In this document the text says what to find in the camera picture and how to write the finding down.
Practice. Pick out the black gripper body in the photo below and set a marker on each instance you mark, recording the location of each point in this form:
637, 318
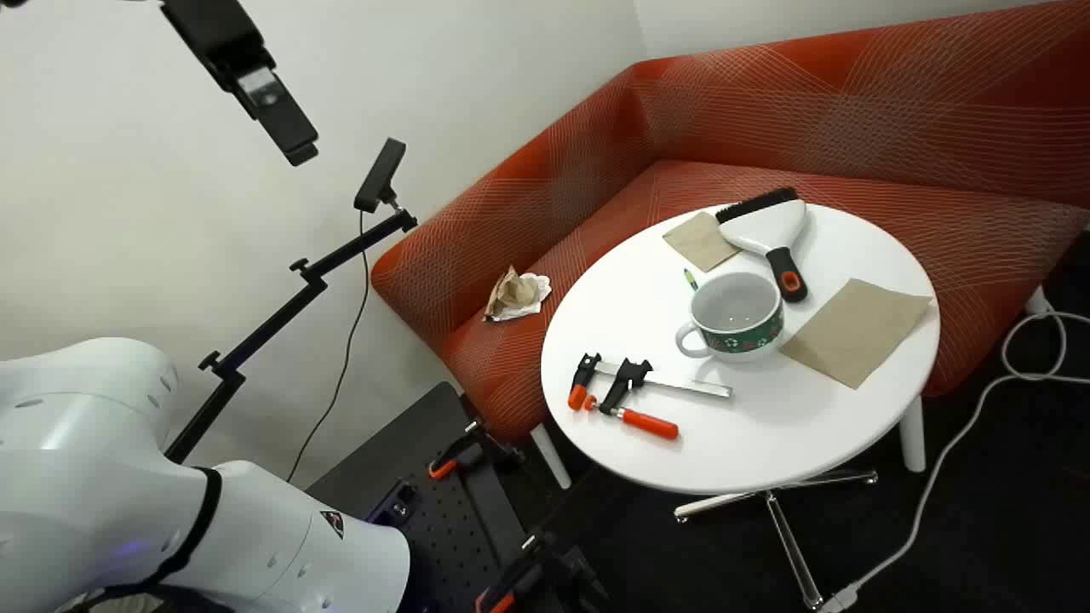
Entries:
221, 38

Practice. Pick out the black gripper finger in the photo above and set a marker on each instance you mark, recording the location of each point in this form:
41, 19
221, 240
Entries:
291, 133

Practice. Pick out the green pen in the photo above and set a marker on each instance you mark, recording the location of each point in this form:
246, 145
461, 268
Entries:
688, 281

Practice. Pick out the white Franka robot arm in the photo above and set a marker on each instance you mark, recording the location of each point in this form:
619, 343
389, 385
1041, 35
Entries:
88, 453

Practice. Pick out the white and green mug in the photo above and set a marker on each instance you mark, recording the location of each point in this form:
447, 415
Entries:
741, 337

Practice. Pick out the crumpled beige paper wad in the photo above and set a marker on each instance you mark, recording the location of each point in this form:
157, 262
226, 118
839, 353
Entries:
514, 295

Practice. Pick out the orange black clamp on plate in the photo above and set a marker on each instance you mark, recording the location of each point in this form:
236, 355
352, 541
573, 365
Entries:
521, 582
461, 456

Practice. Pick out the bar clamp with silver bar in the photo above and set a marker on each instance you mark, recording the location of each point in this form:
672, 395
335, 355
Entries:
583, 371

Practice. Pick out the white table leg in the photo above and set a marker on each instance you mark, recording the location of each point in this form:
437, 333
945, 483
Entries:
553, 456
915, 434
1038, 299

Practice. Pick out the orange fabric sofa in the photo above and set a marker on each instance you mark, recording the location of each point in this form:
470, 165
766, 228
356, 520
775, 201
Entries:
796, 103

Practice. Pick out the large brown paper sheet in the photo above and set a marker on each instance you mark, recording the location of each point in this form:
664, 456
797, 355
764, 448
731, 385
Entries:
856, 330

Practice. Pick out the chrome stand legs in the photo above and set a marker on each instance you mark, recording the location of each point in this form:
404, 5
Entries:
789, 545

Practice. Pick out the black camera on stand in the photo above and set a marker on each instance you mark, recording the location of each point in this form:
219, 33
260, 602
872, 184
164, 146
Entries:
379, 171

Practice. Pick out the black articulated camera stand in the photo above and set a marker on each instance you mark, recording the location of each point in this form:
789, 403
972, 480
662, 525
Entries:
273, 325

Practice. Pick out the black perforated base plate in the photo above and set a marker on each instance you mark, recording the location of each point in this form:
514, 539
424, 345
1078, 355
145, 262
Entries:
444, 531

